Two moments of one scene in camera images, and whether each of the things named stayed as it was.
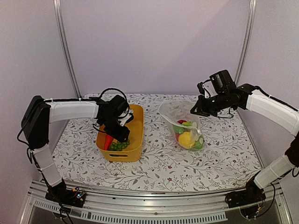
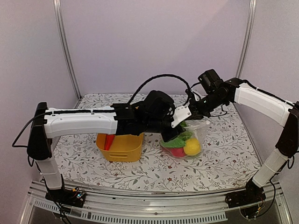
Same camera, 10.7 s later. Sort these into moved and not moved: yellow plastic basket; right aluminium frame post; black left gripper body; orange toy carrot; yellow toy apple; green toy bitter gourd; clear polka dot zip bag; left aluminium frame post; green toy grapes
Moved: black left gripper body; clear polka dot zip bag; green toy bitter gourd; green toy grapes; yellow toy apple
Not moved: orange toy carrot; left aluminium frame post; yellow plastic basket; right aluminium frame post
